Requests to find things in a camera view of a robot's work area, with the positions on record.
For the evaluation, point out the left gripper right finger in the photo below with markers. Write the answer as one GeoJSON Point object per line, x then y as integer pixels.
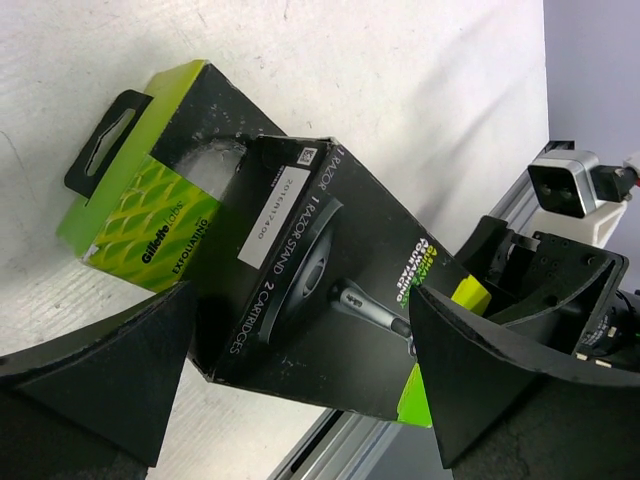
{"type": "Point", "coordinates": [504, 406]}

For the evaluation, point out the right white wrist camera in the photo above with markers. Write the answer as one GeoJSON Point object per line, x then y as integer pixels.
{"type": "Point", "coordinates": [579, 198]}

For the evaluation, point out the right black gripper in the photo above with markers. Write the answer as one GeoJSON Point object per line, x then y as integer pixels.
{"type": "Point", "coordinates": [534, 276]}

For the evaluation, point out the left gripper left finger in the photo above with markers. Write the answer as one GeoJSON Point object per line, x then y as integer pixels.
{"type": "Point", "coordinates": [95, 403]}

